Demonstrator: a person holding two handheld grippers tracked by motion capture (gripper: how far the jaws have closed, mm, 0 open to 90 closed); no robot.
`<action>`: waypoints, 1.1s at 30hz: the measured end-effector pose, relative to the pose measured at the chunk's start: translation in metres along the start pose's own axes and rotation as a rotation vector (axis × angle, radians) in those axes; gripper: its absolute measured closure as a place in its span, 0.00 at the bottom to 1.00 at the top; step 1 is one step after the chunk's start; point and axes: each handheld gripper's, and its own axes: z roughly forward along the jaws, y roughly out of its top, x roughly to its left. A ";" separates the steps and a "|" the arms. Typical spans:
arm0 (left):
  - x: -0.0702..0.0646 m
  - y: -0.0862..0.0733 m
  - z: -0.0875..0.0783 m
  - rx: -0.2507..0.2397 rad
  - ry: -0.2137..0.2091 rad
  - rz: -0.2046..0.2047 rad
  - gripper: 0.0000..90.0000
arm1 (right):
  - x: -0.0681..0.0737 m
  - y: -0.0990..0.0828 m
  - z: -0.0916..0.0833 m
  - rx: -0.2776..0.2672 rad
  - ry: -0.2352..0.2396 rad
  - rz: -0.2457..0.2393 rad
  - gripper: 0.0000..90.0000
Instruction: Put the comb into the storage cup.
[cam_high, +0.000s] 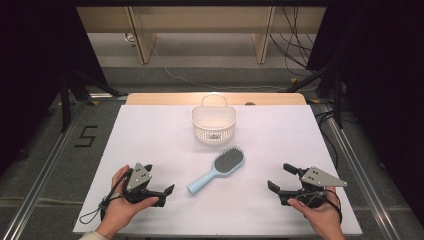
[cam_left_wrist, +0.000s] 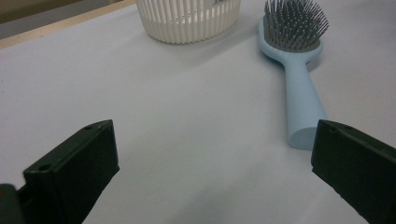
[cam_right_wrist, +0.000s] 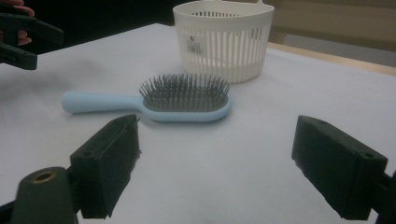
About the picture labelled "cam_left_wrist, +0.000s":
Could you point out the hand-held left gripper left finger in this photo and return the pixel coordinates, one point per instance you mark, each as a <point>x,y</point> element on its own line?
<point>71,174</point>

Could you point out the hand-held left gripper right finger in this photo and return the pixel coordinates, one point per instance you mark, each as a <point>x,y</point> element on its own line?
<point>355,168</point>

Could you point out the light blue hairbrush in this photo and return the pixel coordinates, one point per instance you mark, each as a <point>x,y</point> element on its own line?
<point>300,102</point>

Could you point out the white slatted plastic basket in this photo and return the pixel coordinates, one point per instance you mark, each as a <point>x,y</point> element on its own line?
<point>186,25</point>

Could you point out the white table sheet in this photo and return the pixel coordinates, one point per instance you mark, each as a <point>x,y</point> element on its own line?
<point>186,109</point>

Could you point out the beige wooden desk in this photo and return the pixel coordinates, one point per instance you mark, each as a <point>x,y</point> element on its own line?
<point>31,9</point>

